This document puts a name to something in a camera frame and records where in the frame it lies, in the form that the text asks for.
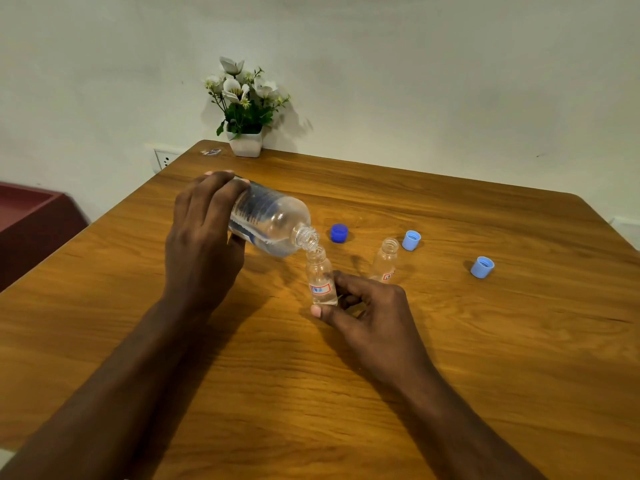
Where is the clear plastic water bottle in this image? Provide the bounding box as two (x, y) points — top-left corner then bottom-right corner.
(228, 178), (320, 259)

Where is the white wall socket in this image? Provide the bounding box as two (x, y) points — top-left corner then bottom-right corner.
(154, 149), (182, 171)

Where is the person's right forearm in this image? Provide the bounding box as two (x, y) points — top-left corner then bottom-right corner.
(385, 362), (548, 480)

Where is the person's left hand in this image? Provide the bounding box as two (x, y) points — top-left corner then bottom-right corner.
(163, 170), (251, 314)

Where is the person's right hand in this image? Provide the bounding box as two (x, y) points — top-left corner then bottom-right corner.
(310, 270), (437, 390)

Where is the white flower plant in pot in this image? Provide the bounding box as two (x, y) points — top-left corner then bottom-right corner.
(203, 57), (291, 158)

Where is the person's left forearm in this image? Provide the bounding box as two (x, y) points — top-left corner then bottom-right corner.
(0, 297), (211, 480)

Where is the dark red cabinet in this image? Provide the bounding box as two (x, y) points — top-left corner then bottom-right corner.
(0, 182), (89, 292)

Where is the small clear vial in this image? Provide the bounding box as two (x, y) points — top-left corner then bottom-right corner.
(305, 246), (339, 307)
(370, 238), (400, 284)

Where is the wooden table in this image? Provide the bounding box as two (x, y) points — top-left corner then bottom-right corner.
(0, 140), (640, 480)

